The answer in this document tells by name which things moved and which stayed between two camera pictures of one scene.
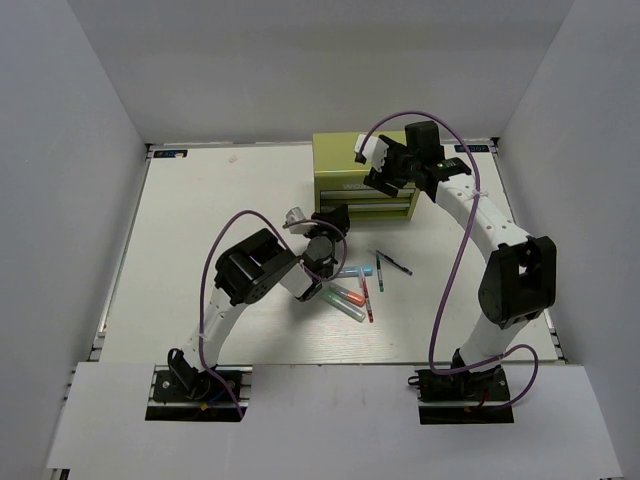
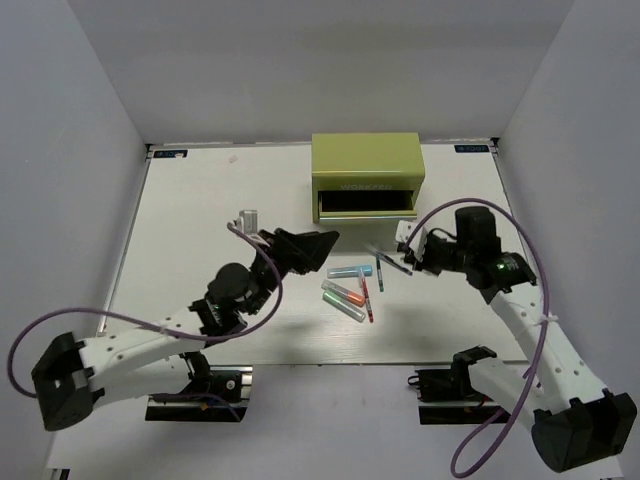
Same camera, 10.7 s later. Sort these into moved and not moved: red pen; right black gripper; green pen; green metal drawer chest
Moved: right black gripper
Not moved: green metal drawer chest; red pen; green pen
